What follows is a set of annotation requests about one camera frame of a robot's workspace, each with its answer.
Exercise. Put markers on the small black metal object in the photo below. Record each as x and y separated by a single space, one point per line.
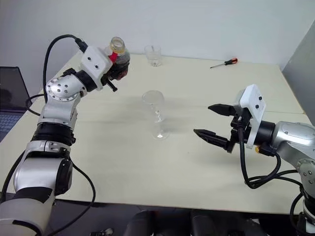
103 232

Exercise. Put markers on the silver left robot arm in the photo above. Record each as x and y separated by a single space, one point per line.
59 108

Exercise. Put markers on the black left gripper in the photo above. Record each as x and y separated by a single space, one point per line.
110 78

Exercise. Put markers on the clear glass tumbler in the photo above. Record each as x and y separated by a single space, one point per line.
153 55

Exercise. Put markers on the clear wine glass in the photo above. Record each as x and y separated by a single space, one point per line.
153 100

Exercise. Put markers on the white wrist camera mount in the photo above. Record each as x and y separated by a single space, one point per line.
254 103
94 61

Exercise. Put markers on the dark open laptop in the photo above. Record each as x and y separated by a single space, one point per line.
11 86

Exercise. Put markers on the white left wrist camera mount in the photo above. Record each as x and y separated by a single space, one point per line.
94 61

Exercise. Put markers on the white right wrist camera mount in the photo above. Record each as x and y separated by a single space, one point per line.
254 103

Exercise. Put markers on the grey partition panel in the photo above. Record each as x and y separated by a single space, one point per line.
302 73

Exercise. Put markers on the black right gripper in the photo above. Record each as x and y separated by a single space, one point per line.
242 127

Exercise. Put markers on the small dark drink bottle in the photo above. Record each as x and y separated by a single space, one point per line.
120 52

